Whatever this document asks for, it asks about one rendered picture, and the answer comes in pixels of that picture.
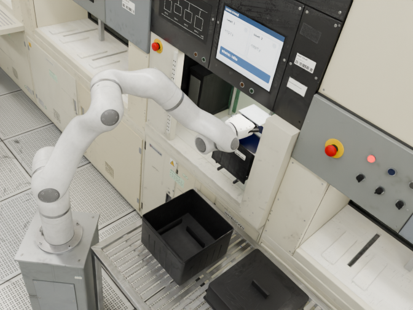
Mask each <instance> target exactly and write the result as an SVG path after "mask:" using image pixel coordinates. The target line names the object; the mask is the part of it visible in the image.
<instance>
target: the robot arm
mask: <svg viewBox="0 0 413 310"><path fill-rule="evenodd" d="M122 94H130V95H133V96H136V97H141V98H150V99H153V100H154V101H155V102H156V103H157V104H158V105H159V106H161V107H162V108H163V109H164V110H165V111H166V112H167V113H168V114H170V115H171V116H172V117H173V118H174V119H176V120H177V121H178V122H179V123H180V124H181V125H183V126H184V127H186V128H187V129H189V130H192V131H195V132H197V133H199V134H197V135H196V136H195V139H194V142H195V147H196V148H197V150H198V151H199V152H200V153H201V154H208V153H210V152H212V151H217V150H220V151H224V152H228V153H231V152H234V151H236V150H237V148H238V146H239V139H242V138H245V137H248V136H250V135H252V134H253V132H259V128H258V125H257V124H255V123H254V122H251V121H249V119H248V118H247V117H245V116H244V115H242V114H237V113H236V114H235V115H234V116H232V117H231V118H229V119H228V120H227V121H226V122H223V121H222V120H220V119H219V118H217V117H216V116H214V115H212V114H210V113H208V112H206V111H204V110H202V109H200V108H199V107H198V106H197V105H196V104H195V103H194V102H193V101H192V100H191V99H190V98H189V97H188V96H187V95H186V94H185V93H184V92H183V91H182V90H181V89H180V88H179V87H178V86H177V85H176V84H175V83H174V82H173V81H172V80H171V79H170V78H169V77H168V76H167V75H166V74H164V73H163V72H162V71H160V70H158V69H155V68H145V69H141V70H136V71H121V70H115V69H108V70H103V71H100V72H99V73H97V74H96V75H94V77H93V78H92V80H91V82H90V95H91V104H90V108H89V109H88V111H87V112H86V113H85V114H84V115H79V116H76V117H75V118H73V119H72V120H71V122H70V123H69V124H68V125H67V127H66V128H65V129H64V131H63V133H62V134H61V136H60V137H59V139H58V141H57V143H56V145H55V147H53V146H46V147H43V148H41V149H39V150H38V151H37V152H36V154H35V155H34V158H33V164H32V174H31V190H32V193H33V195H34V197H35V198H36V199H37V206H38V209H39V214H40V218H41V225H40V227H39V228H38V229H37V231H36V236H35V239H36V243H37V246H38V247H39V248H40V249H41V250H42V251H44V252H46V253H51V254H61V253H65V252H68V251H70V250H72V249H73V248H74V247H76V246H77V245H78V244H79V242H80V241H81V239H82V235H83V230H82V226H81V224H80V223H79V222H78V221H77V220H75V219H73V217H72V211H71V202H70V196H69V186H70V184H71V182H72V180H73V177H74V174H75V172H76V170H77V167H78V165H79V163H80V161H81V159H82V156H83V155H84V153H85V152H86V150H87V149H88V147H89V146H90V145H91V144H92V142H93V141H94V140H95V139H96V137H97V136H99V135H100V134H102V133H104V132H108V131H111V130H113V129H115V128H116V127H117V126H118V125H119V123H120V122H121V120H122V118H123V115H124V102H123V98H122Z"/></svg>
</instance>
